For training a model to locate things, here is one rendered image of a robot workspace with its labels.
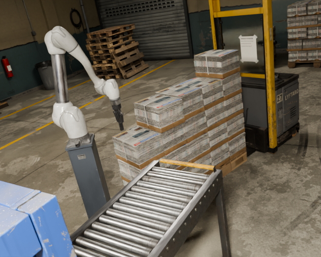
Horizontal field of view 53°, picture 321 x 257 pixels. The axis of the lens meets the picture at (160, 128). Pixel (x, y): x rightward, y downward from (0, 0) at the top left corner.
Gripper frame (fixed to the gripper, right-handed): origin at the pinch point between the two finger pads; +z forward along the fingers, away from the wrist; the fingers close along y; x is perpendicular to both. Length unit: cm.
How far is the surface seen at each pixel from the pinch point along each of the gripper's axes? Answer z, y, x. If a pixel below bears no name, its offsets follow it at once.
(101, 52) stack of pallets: 19, 576, -315
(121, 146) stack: 19.2, 4.4, 1.9
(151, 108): -8.3, -10.7, -26.6
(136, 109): -4.2, 12.1, -26.8
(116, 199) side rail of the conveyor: 16, -67, 53
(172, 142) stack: 26.8, -18.5, -37.6
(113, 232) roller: 17, -91, 71
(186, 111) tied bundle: 6, -18, -60
